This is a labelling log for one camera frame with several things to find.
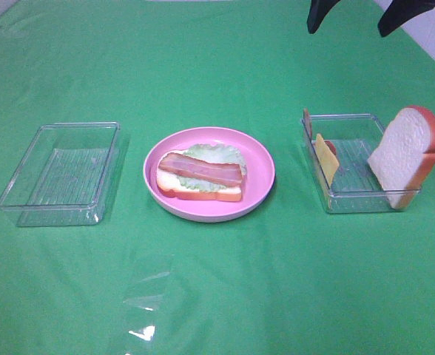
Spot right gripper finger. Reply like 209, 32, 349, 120
377, 0, 435, 37
306, 0, 340, 34

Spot bacon strip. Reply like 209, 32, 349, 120
303, 108, 337, 155
158, 152, 243, 187

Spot green lettuce leaf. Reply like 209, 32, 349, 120
177, 143, 247, 192

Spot bread slice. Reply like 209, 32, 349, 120
155, 151, 246, 202
368, 106, 435, 209

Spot right clear plastic tray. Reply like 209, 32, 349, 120
300, 113, 422, 214

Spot clear plastic tray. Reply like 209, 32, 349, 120
300, 113, 422, 214
0, 122, 124, 227

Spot yellow cheese slice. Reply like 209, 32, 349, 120
314, 133, 340, 186

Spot pink round plate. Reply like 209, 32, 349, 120
143, 126, 275, 223

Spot green tablecloth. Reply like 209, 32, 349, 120
0, 1, 435, 354

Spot left clear plastic tray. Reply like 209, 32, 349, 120
0, 122, 124, 227

